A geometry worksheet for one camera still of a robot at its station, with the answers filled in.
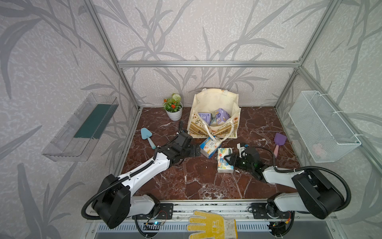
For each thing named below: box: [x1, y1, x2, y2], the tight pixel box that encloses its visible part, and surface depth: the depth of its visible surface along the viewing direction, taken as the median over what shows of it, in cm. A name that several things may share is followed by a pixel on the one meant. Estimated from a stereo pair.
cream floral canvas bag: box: [187, 88, 242, 143], surface depth 96 cm
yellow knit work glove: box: [187, 210, 239, 239], surface depth 71 cm
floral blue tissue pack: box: [199, 136, 222, 159], surface depth 92 cm
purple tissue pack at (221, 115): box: [215, 107, 231, 125], surface depth 98 cm
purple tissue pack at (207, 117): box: [198, 112, 213, 126], surface depth 98 cm
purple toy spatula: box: [273, 132, 287, 158], surface depth 103 cm
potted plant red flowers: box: [162, 93, 184, 121], surface depth 105 cm
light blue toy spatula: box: [140, 127, 157, 150], surface depth 106 cm
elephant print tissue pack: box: [216, 147, 235, 173], surface depth 87 cm
